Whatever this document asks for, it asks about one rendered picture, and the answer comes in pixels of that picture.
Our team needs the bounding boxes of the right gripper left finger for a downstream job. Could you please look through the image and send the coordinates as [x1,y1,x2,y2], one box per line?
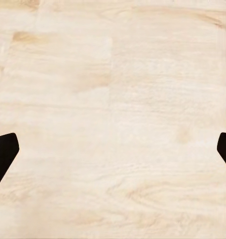
[0,132,19,182]

